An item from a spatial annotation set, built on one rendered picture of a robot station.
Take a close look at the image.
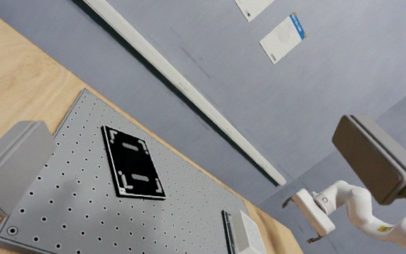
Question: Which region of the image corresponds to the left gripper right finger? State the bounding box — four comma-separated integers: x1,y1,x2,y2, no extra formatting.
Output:
331,114,406,206

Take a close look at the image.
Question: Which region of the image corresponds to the black rectangular plate nest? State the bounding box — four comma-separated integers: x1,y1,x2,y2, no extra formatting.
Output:
101,125,167,201
221,210,237,254

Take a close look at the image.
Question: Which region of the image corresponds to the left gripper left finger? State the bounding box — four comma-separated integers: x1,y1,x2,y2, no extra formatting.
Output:
0,120,57,217

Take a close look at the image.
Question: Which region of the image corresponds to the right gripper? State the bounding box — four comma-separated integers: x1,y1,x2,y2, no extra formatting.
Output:
282,188,335,243

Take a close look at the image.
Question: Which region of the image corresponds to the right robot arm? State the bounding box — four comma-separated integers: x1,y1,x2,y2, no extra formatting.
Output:
311,181,406,249

